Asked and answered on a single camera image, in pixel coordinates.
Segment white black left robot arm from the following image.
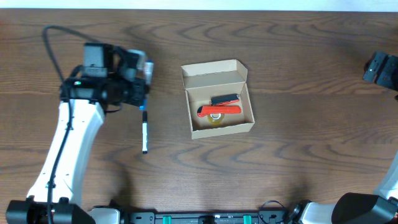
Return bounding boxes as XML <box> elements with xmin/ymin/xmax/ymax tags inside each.
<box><xmin>6</xmin><ymin>43</ymin><xmax>154</xmax><ymax>223</ymax></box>

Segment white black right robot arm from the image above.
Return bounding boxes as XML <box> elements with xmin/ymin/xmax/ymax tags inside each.
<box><xmin>288</xmin><ymin>51</ymin><xmax>397</xmax><ymax>224</ymax></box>

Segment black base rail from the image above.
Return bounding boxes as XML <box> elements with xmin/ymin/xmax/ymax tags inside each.
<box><xmin>93</xmin><ymin>208</ymin><xmax>312</xmax><ymax>224</ymax></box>

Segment black capped marker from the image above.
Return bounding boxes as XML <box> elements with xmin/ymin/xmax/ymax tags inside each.
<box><xmin>142</xmin><ymin>111</ymin><xmax>148</xmax><ymax>154</ymax></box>

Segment blue capped marker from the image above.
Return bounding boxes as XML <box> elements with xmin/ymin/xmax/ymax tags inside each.
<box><xmin>139</xmin><ymin>60</ymin><xmax>154</xmax><ymax>111</ymax></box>

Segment red utility knife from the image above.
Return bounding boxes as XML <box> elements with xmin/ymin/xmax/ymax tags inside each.
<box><xmin>197</xmin><ymin>105</ymin><xmax>241</xmax><ymax>117</ymax></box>

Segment yellow tape roll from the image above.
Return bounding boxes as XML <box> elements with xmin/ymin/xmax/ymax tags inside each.
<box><xmin>207</xmin><ymin>113</ymin><xmax>224</xmax><ymax>125</ymax></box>

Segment brown cardboard box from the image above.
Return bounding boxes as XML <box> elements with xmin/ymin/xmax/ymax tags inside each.
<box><xmin>181</xmin><ymin>59</ymin><xmax>255</xmax><ymax>139</ymax></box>

